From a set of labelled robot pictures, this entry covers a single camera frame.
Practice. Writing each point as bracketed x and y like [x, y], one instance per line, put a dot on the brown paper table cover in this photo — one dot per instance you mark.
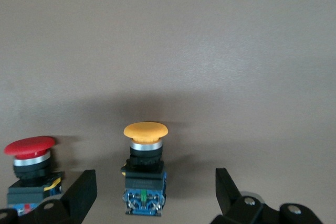
[157, 37]

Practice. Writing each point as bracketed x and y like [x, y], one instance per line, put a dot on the red mushroom push button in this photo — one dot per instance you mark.
[29, 146]

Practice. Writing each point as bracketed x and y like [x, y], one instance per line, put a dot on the yellow mushroom push button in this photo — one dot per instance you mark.
[145, 130]

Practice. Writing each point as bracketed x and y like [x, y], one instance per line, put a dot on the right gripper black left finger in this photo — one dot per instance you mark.
[78, 195]

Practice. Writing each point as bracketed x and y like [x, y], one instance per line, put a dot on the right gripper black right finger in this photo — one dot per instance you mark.
[228, 200]

